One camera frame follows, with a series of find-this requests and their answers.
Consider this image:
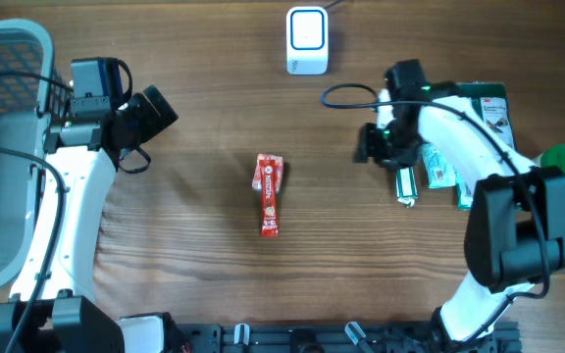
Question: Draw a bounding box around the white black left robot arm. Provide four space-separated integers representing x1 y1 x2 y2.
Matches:
0 57 180 352

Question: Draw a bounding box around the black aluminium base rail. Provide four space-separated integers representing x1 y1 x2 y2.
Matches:
178 322 523 353

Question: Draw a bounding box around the green battery pack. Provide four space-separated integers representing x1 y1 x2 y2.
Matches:
395 168 418 208

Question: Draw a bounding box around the orange red snack packet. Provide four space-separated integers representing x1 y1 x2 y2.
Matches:
251 165 262 191

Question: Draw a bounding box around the green lid jar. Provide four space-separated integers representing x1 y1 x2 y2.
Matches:
533 144 565 174

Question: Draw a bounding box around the teal tissue packet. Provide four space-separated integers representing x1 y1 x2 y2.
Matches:
422 143 456 189

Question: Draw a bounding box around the green sponge package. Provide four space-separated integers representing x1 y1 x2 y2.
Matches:
453 81 517 212

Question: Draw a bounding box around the grey plastic mesh basket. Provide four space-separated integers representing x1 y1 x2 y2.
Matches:
0 19 71 287

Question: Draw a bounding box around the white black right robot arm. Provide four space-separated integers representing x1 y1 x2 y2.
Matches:
356 59 565 352

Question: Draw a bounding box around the white barcode scanner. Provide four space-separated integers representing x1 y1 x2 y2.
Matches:
285 6 329 76

